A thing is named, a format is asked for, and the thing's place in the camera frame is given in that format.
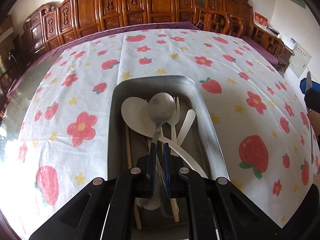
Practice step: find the strawberry flower print tablecloth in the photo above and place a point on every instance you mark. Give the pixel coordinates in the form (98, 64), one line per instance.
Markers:
(268, 144)

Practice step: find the wooden side cabinet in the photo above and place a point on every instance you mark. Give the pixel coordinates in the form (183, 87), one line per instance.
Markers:
(283, 59)

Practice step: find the carved wooden armchair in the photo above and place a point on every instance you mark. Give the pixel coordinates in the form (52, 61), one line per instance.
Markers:
(242, 15)

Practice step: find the light wooden chopstick pair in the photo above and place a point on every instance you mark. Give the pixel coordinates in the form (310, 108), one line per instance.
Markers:
(175, 210)

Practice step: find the red greeting card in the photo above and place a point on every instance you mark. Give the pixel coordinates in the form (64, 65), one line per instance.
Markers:
(260, 20)

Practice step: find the purple armchair cushion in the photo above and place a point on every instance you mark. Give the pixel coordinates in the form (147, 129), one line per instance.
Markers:
(268, 56)

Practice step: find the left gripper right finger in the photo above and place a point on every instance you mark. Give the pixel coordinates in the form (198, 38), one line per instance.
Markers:
(216, 209)

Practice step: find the large white ladle spoon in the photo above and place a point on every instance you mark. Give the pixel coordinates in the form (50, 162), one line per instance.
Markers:
(134, 111)

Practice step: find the white plastic fork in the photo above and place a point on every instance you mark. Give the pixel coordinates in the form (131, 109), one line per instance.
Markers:
(174, 120)

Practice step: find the carved wooden long bench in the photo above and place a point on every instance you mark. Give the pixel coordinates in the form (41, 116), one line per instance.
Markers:
(48, 28)

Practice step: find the metal fork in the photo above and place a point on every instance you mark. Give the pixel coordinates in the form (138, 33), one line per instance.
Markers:
(165, 202)

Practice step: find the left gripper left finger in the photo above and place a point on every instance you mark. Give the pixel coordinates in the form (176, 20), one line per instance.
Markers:
(103, 209)

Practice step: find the silver metal spoon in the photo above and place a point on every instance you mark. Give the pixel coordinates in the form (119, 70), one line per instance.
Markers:
(161, 108)

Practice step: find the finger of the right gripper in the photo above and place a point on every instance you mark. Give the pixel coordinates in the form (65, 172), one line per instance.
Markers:
(315, 86)
(303, 85)

